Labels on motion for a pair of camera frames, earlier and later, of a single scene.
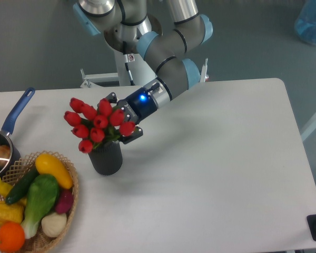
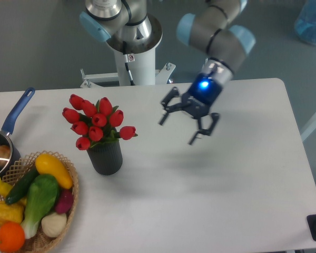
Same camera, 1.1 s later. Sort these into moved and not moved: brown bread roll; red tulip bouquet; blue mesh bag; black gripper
Moved: black gripper
Not moved: blue mesh bag; red tulip bouquet; brown bread roll
